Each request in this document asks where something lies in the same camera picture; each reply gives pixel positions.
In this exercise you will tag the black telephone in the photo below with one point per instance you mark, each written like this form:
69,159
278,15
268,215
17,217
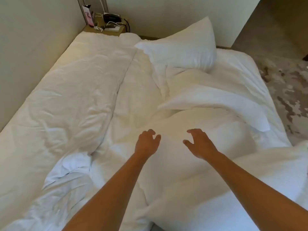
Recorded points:
112,17

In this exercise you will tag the grey wall panel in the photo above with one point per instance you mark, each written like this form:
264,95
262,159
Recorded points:
92,2

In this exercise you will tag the person's right forearm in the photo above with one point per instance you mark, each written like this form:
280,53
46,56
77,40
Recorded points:
252,194

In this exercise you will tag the black remote control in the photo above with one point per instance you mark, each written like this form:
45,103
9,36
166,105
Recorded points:
107,27

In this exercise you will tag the person's left hand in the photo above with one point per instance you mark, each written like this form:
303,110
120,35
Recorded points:
145,144

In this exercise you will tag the person's right hand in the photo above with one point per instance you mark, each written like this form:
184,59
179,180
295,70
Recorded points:
201,146

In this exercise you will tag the person's left forearm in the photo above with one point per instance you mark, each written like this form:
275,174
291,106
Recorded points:
108,202

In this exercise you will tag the white duvet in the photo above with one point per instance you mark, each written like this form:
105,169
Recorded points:
60,93
139,93

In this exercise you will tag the pink box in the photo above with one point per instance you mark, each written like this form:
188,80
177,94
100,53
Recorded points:
87,16

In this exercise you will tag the wooden nightstand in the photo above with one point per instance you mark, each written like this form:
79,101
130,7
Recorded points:
89,29

